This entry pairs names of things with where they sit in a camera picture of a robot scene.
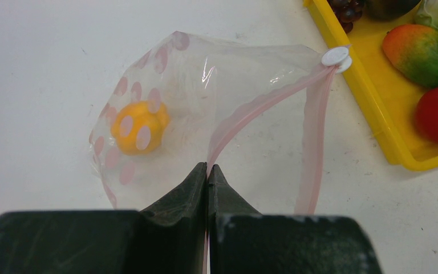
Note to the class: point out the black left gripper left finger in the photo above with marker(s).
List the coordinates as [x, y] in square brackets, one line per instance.
[166, 237]

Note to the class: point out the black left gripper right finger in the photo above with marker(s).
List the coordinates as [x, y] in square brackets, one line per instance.
[242, 240]

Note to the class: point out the yellow bell pepper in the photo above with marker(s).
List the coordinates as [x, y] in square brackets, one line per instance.
[139, 131]

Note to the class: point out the clear pink-dotted zip bag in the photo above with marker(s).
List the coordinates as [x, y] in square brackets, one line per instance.
[212, 89]

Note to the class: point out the yellow plastic tray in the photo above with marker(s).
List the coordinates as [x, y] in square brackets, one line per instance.
[386, 98]

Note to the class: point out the dark red grape bunch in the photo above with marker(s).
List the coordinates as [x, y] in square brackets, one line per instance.
[347, 12]

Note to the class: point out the green orange mango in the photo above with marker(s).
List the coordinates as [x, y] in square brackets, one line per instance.
[413, 50]

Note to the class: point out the large purple eggplant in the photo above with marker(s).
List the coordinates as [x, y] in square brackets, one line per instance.
[387, 10]

